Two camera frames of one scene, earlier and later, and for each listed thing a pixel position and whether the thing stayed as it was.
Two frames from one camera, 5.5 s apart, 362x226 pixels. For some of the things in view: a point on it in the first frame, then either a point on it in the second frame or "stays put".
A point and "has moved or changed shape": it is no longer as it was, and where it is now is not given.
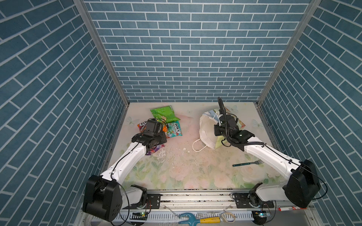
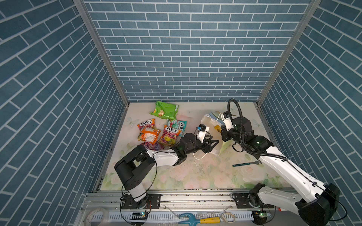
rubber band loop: [222, 214] stays put
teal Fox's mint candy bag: [174, 129] has moved or changed shape
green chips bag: [166, 113] has moved or changed shape
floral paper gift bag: [206, 128] has moved or changed shape
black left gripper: [163, 139] to [206, 148]
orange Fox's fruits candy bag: [142, 126] stays put
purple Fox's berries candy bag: [155, 149] stays put
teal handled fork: [259, 162] stays put
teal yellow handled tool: [192, 220] stays put
